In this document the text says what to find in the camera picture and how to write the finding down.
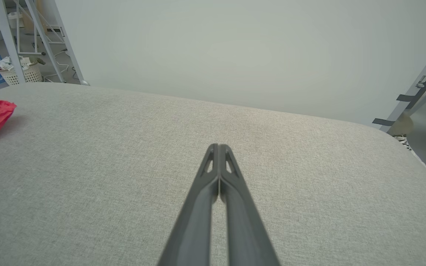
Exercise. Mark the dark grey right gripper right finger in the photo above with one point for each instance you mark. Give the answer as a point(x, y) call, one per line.
point(246, 232)

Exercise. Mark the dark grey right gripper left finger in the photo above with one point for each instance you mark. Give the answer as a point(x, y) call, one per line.
point(194, 229)

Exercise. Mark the grey fabric sofa cushion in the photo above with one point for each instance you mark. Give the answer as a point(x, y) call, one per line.
point(87, 166)

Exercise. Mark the black and white striped item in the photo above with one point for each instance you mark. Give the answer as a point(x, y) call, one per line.
point(404, 141)

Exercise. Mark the white perforated laundry basket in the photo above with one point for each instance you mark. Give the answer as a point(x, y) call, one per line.
point(31, 75)

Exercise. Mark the crumpled clothes in basket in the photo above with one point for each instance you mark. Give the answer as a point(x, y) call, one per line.
point(4, 64)

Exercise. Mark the grey metal frame leg rounded foot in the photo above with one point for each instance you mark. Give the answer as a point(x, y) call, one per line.
point(68, 51)

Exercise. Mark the black diagonal bracket bar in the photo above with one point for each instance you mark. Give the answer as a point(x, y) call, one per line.
point(422, 90)

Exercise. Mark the grey metal frame leg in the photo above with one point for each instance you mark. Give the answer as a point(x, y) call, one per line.
point(7, 40)
point(44, 44)

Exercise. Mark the grey metal frame beam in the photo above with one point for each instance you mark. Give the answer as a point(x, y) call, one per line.
point(425, 72)

